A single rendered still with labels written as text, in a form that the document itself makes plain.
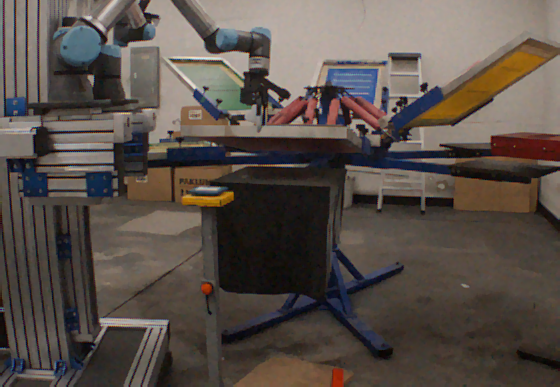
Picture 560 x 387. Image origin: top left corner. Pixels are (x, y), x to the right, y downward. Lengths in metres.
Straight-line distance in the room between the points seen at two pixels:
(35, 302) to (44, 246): 0.23
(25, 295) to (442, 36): 5.44
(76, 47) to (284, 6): 5.29
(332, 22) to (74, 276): 5.11
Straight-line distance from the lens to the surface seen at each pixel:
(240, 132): 1.92
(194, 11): 1.98
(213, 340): 1.92
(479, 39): 6.62
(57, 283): 2.15
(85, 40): 1.69
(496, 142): 2.53
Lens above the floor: 1.26
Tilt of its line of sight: 8 degrees down
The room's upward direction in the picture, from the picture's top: straight up
